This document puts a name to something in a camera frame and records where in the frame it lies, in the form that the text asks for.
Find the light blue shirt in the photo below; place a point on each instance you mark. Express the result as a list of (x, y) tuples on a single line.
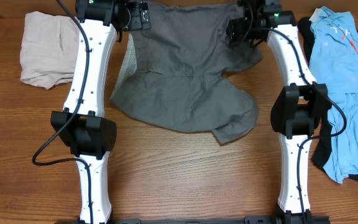
[(334, 62)]

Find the black garment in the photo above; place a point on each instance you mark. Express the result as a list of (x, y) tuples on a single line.
[(324, 148)]

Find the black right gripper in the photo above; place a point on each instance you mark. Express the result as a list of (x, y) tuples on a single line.
[(236, 35)]

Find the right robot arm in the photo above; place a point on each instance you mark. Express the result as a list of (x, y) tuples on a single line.
[(297, 110)]

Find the grey shorts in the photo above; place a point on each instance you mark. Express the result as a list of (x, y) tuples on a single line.
[(172, 74)]

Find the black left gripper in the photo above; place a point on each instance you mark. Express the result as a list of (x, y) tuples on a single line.
[(145, 20)]

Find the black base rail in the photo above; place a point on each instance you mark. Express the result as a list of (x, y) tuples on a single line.
[(191, 221)]

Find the folded beige shorts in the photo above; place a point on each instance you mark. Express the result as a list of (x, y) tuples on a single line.
[(48, 50)]

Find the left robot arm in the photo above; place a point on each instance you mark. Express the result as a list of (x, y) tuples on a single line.
[(81, 124)]

